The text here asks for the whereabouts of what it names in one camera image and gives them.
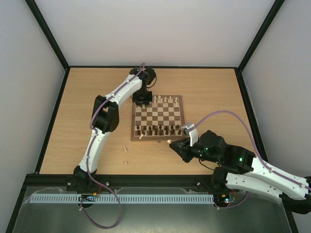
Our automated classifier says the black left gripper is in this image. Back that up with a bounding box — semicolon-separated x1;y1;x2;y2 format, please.
133;86;153;106

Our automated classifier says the black enclosure frame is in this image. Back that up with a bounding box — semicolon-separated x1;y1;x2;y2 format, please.
4;0;311;233

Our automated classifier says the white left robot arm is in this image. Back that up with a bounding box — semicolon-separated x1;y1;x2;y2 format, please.
67;63;156;192

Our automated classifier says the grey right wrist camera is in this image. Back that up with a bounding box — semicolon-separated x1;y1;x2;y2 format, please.
181;122;199;147

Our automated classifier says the white slotted cable duct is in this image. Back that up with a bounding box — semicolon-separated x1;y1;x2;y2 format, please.
29;194;214;204

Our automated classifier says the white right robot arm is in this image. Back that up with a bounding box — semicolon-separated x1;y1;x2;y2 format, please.
170;130;311;214

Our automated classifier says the clear plastic sheet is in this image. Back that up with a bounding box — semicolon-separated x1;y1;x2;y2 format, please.
236;187;283;206

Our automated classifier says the wooden chess board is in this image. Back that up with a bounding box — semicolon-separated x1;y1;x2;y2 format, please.
131;95;186;141

